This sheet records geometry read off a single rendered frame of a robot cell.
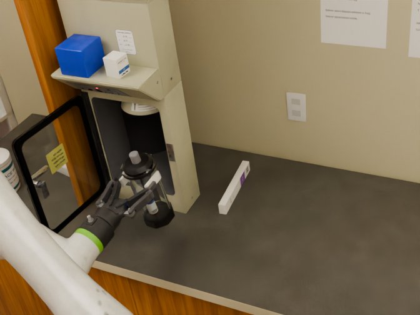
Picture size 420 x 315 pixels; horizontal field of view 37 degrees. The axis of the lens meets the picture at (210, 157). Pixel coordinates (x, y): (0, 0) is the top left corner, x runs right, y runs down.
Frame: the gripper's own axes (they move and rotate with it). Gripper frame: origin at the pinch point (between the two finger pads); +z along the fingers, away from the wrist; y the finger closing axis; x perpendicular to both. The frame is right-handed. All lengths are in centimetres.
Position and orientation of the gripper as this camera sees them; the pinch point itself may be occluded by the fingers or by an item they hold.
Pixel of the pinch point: (142, 176)
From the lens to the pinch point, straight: 192.5
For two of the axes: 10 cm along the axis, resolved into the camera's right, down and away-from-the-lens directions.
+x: 2.5, 7.3, 6.3
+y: -8.3, -1.7, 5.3
